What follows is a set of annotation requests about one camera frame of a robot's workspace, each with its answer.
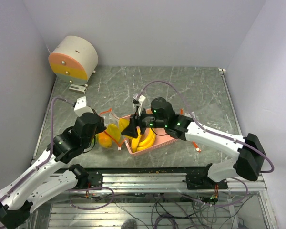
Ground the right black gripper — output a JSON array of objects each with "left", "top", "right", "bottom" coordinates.
[{"left": 122, "top": 106, "right": 167, "bottom": 138}]

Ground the clear zip bag red zipper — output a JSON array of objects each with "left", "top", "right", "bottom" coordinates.
[{"left": 98, "top": 108, "right": 124, "bottom": 151}]

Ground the yellow starfruit slice toy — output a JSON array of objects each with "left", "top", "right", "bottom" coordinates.
[{"left": 106, "top": 124, "right": 121, "bottom": 142}]

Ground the yellow toy mango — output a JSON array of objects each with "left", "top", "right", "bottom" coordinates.
[{"left": 98, "top": 133, "right": 112, "bottom": 148}]

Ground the pink plastic basket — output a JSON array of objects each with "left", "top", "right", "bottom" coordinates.
[{"left": 120, "top": 108, "right": 184, "bottom": 157}]

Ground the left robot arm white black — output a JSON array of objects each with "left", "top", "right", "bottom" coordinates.
[{"left": 0, "top": 113, "right": 106, "bottom": 229}]

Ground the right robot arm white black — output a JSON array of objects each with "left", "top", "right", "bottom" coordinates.
[{"left": 122, "top": 97, "right": 266, "bottom": 189}]

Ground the yellow toy banana bunch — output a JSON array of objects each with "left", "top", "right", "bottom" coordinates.
[{"left": 131, "top": 129, "right": 156, "bottom": 153}]

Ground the white metal latch piece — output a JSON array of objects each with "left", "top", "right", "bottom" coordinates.
[{"left": 69, "top": 84, "right": 87, "bottom": 94}]

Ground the round cream drawer box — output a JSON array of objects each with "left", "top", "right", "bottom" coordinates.
[{"left": 48, "top": 35, "right": 99, "bottom": 86}]

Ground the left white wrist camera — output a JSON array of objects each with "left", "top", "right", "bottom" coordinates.
[{"left": 74, "top": 96, "right": 93, "bottom": 117}]

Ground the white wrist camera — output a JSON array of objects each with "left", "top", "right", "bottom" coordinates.
[
  {"left": 74, "top": 96, "right": 93, "bottom": 117},
  {"left": 133, "top": 94, "right": 146, "bottom": 116}
]

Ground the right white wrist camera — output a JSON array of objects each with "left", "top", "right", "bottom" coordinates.
[{"left": 133, "top": 94, "right": 146, "bottom": 116}]

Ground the aluminium mounting rail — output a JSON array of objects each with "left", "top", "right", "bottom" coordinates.
[{"left": 88, "top": 172, "right": 267, "bottom": 193}]

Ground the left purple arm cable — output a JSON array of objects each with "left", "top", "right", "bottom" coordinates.
[{"left": 0, "top": 96, "right": 76, "bottom": 213}]

